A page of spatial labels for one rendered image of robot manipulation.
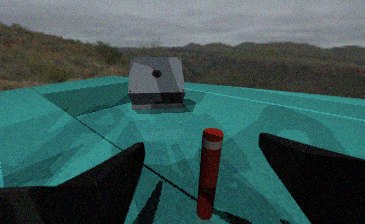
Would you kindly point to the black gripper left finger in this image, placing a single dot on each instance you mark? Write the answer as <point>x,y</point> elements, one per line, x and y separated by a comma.
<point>100,195</point>

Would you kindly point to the red peg with white band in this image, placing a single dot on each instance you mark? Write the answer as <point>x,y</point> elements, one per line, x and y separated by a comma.
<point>212,141</point>

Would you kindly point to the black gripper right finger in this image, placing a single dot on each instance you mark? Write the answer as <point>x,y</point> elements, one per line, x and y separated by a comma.
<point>328,186</point>

